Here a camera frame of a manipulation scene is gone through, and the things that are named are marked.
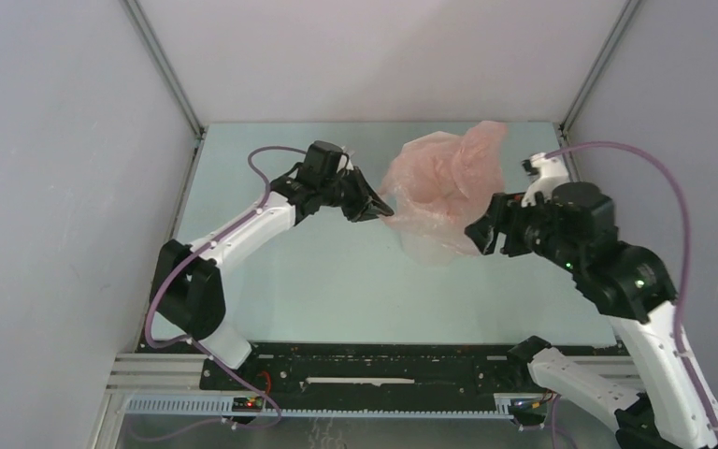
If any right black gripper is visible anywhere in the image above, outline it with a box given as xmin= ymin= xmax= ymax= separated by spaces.
xmin=463 ymin=186 xmax=579 ymax=270

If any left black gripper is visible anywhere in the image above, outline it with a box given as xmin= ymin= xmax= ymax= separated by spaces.
xmin=320 ymin=167 xmax=394 ymax=224

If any white paper trash bin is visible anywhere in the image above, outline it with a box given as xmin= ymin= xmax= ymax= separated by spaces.
xmin=401 ymin=234 xmax=464 ymax=267

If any pink plastic trash bag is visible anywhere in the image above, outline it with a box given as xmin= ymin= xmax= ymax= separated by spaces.
xmin=379 ymin=121 xmax=508 ymax=256

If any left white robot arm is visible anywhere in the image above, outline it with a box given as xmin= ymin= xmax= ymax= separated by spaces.
xmin=143 ymin=140 xmax=394 ymax=390

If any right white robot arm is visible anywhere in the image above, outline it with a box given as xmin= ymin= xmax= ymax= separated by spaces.
xmin=465 ymin=181 xmax=718 ymax=448

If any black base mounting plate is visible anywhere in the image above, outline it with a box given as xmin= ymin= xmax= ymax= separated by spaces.
xmin=136 ymin=339 xmax=569 ymax=415

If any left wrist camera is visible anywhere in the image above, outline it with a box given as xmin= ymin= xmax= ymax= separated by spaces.
xmin=338 ymin=146 xmax=355 ymax=171

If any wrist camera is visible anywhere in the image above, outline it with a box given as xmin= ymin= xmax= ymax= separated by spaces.
xmin=520 ymin=152 xmax=569 ymax=207
xmin=338 ymin=146 xmax=355 ymax=171

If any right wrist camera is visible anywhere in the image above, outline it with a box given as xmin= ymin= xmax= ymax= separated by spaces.
xmin=520 ymin=152 xmax=569 ymax=207

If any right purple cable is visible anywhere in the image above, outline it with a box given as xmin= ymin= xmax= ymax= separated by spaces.
xmin=520 ymin=140 xmax=718 ymax=449

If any white slotted cable duct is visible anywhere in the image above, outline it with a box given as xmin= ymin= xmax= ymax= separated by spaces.
xmin=124 ymin=394 xmax=535 ymax=419

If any aluminium frame rail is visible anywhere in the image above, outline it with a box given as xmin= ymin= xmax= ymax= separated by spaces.
xmin=86 ymin=123 xmax=688 ymax=449

